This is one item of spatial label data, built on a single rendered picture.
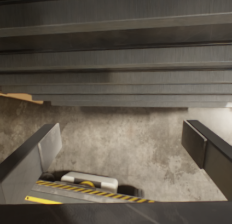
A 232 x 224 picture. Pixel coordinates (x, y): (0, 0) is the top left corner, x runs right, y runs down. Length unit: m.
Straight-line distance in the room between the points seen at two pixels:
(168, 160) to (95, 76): 0.72
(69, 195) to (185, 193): 0.57
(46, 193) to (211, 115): 0.82
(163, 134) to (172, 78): 0.65
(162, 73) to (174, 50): 0.08
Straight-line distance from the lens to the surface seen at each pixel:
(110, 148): 0.91
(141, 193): 0.83
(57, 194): 0.68
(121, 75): 0.26
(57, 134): 0.16
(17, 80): 0.33
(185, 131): 0.17
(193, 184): 0.96
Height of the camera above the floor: 0.89
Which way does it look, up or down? 79 degrees down
